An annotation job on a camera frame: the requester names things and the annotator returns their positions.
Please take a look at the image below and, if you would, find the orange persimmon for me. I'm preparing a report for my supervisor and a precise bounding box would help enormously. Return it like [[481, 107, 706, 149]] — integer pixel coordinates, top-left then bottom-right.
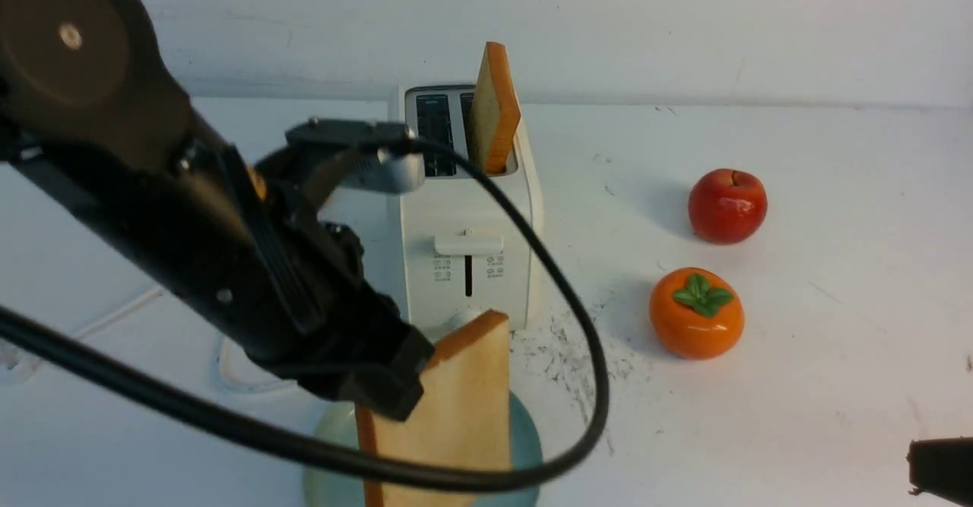
[[648, 268, 745, 360]]

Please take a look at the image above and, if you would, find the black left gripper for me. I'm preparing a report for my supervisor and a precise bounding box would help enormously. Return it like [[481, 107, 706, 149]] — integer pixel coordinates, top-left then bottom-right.
[[221, 146, 433, 421]]

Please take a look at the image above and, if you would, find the red apple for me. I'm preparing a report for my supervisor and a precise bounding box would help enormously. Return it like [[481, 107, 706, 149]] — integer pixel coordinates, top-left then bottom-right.
[[687, 168, 769, 245]]

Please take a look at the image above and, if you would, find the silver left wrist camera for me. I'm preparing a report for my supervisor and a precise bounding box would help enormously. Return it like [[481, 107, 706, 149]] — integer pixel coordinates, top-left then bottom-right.
[[285, 118, 426, 195]]

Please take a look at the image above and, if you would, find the light green round plate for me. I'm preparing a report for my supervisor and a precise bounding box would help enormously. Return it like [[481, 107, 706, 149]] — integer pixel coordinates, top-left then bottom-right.
[[303, 394, 543, 506]]

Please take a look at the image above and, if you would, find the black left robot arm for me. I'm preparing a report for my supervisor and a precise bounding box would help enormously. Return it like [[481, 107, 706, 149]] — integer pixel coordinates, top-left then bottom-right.
[[2, 0, 433, 421]]

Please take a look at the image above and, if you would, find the toasted bread slice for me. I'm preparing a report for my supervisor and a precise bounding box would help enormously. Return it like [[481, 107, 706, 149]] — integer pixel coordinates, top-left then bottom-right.
[[356, 310, 512, 472], [467, 42, 521, 176]]

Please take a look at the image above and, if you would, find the white power cord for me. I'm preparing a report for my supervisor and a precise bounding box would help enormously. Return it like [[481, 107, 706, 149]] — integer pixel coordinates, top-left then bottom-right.
[[0, 285, 297, 395]]

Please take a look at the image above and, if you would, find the white two-slot toaster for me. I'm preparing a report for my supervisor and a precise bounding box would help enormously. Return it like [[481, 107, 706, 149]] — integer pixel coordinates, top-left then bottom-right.
[[388, 84, 547, 342]]

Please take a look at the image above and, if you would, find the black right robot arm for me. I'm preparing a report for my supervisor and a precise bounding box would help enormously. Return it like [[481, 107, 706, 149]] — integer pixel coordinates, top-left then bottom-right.
[[906, 437, 972, 506]]

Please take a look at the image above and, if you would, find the black left camera cable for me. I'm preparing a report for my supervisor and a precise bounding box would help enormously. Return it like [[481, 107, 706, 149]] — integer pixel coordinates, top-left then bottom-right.
[[0, 131, 610, 493]]

